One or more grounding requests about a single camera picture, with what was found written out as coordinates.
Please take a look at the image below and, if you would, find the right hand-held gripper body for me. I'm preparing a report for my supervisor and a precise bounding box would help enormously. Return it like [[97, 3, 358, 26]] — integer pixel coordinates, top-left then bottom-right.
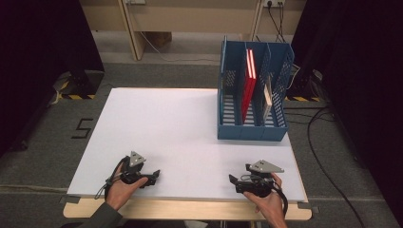
[[241, 160, 285, 198]]

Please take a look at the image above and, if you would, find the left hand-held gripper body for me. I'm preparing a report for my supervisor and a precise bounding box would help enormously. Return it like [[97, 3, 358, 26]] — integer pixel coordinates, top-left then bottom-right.
[[121, 150, 150, 186]]

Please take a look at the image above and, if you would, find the blue plastic file rack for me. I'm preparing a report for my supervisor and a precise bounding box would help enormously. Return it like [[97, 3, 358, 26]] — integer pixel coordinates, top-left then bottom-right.
[[218, 35, 296, 143]]

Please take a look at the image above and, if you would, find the blue picture book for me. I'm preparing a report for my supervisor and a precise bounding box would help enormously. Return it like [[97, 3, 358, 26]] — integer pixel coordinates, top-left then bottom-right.
[[261, 75, 274, 123]]

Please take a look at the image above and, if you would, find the person's right hand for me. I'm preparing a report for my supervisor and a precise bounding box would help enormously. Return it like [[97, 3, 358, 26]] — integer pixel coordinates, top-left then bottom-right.
[[242, 173, 286, 224]]

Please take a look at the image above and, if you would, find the person's left hand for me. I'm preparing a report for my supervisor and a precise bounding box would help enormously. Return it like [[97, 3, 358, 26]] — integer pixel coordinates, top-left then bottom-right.
[[105, 162, 149, 212]]

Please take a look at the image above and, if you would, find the light wooden table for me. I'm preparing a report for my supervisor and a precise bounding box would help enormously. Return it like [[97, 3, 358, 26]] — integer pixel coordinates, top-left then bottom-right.
[[62, 86, 313, 221]]

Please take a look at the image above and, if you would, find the grey tape piece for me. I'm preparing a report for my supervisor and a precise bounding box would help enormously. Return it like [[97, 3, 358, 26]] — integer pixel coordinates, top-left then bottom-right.
[[59, 195, 82, 205], [297, 201, 320, 214]]

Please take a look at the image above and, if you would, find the black tape floor mark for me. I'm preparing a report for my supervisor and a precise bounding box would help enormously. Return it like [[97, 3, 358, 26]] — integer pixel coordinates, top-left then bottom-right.
[[70, 118, 95, 140]]

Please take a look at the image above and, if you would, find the yellow black hazard tape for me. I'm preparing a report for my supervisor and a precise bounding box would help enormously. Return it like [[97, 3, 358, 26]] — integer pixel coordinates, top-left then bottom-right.
[[58, 80, 96, 101], [284, 95, 321, 103]]

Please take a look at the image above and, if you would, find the black stand base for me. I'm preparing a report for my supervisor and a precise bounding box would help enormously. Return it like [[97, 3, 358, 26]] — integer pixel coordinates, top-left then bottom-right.
[[69, 69, 106, 98]]

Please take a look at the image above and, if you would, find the black curtain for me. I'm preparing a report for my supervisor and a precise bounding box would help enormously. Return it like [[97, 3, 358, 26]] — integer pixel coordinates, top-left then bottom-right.
[[0, 0, 106, 156], [289, 0, 403, 219]]

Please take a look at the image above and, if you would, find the light wooden desk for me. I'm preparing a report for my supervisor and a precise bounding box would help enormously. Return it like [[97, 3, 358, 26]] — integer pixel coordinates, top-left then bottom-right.
[[79, 0, 308, 62]]

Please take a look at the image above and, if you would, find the left hand-held gripper black cable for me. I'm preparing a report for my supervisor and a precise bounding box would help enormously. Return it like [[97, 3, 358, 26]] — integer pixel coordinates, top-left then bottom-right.
[[94, 156, 131, 200]]

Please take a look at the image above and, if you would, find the hand-held gripper black cable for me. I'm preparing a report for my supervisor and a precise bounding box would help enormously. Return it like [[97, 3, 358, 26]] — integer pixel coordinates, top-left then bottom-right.
[[94, 156, 131, 200], [272, 181, 290, 219]]

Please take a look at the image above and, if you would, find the right hand-held gripper black cable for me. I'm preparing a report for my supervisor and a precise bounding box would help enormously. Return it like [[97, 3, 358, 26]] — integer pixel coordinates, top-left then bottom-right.
[[272, 181, 290, 219]]

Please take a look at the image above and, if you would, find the black floor cable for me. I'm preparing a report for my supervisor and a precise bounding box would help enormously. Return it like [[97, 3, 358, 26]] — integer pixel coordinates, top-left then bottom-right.
[[283, 105, 369, 228]]

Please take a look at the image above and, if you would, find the white floor cable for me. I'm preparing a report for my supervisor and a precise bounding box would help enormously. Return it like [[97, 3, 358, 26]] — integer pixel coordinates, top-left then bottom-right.
[[139, 31, 221, 64]]

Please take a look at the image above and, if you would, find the black plugged cable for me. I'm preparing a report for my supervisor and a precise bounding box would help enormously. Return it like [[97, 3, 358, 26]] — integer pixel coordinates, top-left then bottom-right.
[[267, 1, 286, 44]]

